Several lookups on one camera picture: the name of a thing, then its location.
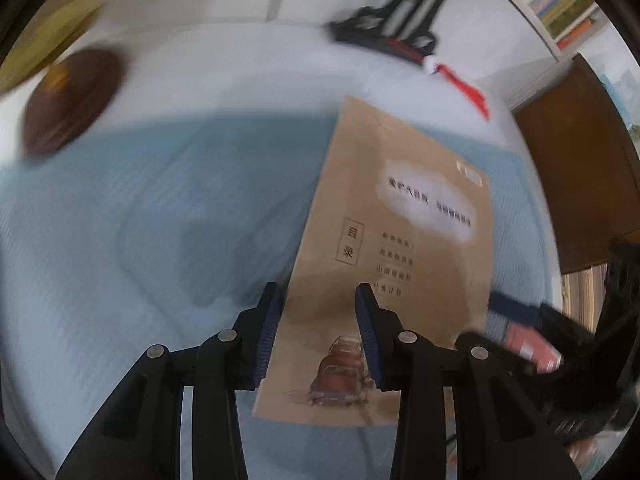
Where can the brown wooden cabinet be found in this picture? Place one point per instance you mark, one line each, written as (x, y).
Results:
(575, 160)

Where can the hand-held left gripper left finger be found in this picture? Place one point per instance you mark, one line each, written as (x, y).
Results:
(265, 340)

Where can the light blue mat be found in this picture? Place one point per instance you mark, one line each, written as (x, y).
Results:
(125, 260)

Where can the red fan tassel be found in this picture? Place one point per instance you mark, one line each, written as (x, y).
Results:
(470, 92)

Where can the white bookshelf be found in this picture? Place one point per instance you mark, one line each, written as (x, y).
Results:
(530, 25)

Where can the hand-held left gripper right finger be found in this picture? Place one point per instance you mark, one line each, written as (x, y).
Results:
(370, 345)

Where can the red pink booklet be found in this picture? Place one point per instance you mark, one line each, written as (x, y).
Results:
(532, 347)

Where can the black fan stand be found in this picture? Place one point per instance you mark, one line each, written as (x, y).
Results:
(370, 30)

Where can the yellow globe with wooden base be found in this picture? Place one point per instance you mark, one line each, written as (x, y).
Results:
(70, 105)

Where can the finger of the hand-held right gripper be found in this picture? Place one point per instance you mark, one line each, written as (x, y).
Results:
(515, 307)
(482, 338)

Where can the tan kraft car book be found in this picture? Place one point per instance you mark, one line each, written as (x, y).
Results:
(425, 285)

